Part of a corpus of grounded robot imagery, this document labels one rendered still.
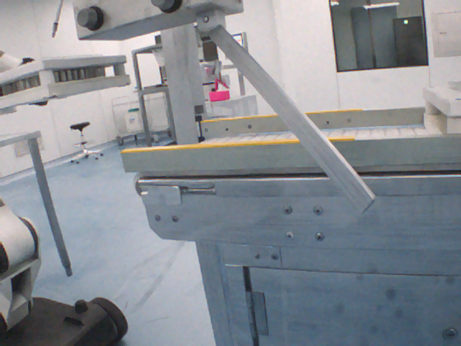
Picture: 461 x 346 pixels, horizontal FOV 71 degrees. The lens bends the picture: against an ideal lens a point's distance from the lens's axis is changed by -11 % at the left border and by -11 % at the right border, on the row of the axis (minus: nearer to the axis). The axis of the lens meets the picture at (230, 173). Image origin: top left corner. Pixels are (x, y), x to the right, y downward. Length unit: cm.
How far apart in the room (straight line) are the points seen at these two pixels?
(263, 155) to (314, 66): 542
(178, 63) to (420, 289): 64
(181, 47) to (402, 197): 56
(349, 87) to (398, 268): 529
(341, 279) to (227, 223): 19
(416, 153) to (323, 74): 541
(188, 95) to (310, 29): 513
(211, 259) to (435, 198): 61
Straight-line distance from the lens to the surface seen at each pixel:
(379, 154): 43
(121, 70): 85
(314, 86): 587
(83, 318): 142
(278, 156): 45
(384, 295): 58
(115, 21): 51
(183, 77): 81
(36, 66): 71
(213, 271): 94
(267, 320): 65
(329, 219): 47
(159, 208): 56
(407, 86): 569
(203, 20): 47
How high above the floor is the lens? 95
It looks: 15 degrees down
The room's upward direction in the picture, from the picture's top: 8 degrees counter-clockwise
